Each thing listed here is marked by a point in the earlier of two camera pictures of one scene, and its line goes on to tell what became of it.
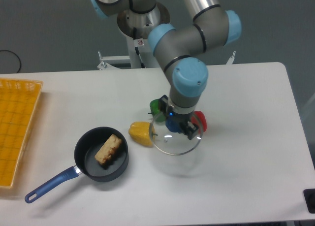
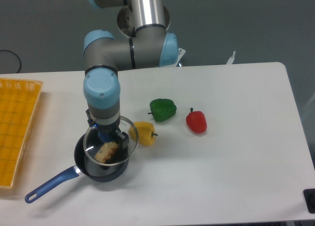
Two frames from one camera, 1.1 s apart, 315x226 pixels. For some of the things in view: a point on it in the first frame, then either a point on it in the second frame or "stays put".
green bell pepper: x=157 y=114 stays put
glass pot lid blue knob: x=174 y=123 → x=110 y=153
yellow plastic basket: x=19 y=99 stays put
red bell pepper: x=199 y=119 stays put
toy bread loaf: x=108 y=149 stays put
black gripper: x=188 y=128 → x=111 y=127
